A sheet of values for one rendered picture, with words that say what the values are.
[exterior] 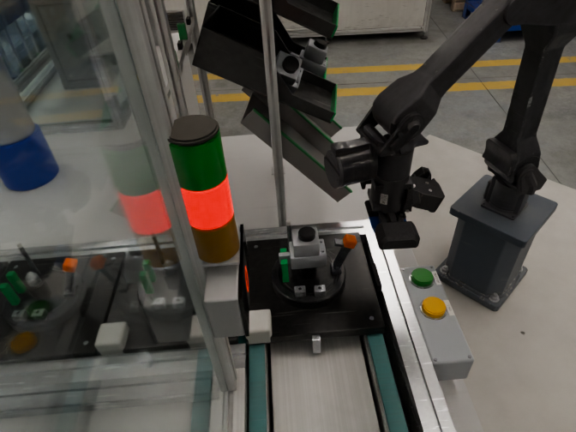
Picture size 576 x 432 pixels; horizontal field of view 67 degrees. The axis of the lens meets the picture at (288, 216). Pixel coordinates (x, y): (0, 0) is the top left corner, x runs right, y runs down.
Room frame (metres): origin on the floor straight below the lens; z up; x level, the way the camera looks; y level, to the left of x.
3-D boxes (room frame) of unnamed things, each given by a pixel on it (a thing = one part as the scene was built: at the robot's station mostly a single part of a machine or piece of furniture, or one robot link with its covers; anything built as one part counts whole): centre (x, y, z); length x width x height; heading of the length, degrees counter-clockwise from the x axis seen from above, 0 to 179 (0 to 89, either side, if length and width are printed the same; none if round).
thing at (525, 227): (0.62, -0.41, 0.96); 0.15 x 0.15 x 0.20; 42
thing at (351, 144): (0.54, -0.13, 1.27); 0.12 x 0.08 x 0.11; 106
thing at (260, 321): (0.45, 0.06, 0.97); 0.05 x 0.05 x 0.04; 1
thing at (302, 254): (0.55, -0.02, 1.06); 0.08 x 0.04 x 0.07; 91
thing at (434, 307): (0.47, -0.25, 0.96); 0.04 x 0.04 x 0.02
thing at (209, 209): (0.36, 0.08, 1.33); 0.05 x 0.05 x 0.05
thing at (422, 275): (0.54, -0.25, 0.96); 0.04 x 0.04 x 0.02
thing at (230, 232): (0.36, 0.08, 1.28); 0.05 x 0.05 x 0.05
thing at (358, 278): (0.55, -0.03, 0.96); 0.24 x 0.24 x 0.02; 1
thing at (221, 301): (0.36, 0.08, 1.29); 0.12 x 0.05 x 0.25; 1
